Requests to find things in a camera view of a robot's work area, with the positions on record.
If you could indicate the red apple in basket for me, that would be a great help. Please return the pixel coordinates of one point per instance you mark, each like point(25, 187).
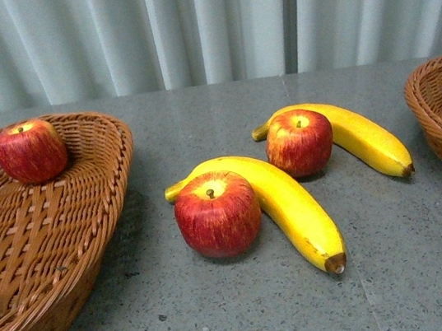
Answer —
point(32, 152)

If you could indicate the red apple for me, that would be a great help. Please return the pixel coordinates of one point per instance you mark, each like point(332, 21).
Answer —
point(218, 214)
point(32, 152)
point(300, 142)

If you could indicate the yellow banana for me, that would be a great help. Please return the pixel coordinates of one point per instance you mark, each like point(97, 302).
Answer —
point(359, 136)
point(305, 223)

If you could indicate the rear yellow banana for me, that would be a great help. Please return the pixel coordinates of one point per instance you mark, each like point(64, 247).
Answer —
point(359, 136)

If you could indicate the white pleated curtain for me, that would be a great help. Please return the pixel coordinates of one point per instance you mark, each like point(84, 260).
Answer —
point(60, 51)

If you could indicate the left brown wicker basket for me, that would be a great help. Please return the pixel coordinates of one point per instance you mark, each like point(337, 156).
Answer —
point(53, 236)

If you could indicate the front yellow banana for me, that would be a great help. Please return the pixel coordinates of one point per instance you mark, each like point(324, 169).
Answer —
point(305, 223)

